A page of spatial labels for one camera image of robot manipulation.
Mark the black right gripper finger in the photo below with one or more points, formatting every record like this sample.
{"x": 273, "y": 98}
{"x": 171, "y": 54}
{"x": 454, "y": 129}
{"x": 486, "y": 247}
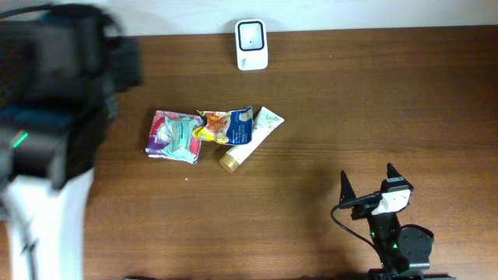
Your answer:
{"x": 395, "y": 181}
{"x": 347, "y": 194}

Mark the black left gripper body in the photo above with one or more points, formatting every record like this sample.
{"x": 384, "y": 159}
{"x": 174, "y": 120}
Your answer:
{"x": 127, "y": 65}

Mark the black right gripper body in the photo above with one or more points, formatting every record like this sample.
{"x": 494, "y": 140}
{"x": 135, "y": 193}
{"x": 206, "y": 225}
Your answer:
{"x": 366, "y": 210}

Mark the teal toilet tissue pack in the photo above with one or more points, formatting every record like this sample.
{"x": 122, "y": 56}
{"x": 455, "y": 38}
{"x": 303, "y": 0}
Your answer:
{"x": 179, "y": 136}

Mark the red purple tissue pack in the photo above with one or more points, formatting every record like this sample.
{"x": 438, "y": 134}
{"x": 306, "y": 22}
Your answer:
{"x": 157, "y": 142}

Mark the white shampoo tube gold cap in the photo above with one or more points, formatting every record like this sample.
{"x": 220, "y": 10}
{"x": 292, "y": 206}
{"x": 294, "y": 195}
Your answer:
{"x": 265, "y": 123}

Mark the blue yellow paste sachet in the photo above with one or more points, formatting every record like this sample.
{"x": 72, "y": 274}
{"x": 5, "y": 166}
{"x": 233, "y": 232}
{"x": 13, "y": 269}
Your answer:
{"x": 226, "y": 128}

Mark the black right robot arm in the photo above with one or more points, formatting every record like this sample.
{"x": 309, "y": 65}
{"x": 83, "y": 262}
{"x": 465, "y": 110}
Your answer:
{"x": 404, "y": 250}

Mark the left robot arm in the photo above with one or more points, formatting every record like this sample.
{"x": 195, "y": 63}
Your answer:
{"x": 60, "y": 75}

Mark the white barcode scanner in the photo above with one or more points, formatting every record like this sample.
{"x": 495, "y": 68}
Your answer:
{"x": 251, "y": 44}

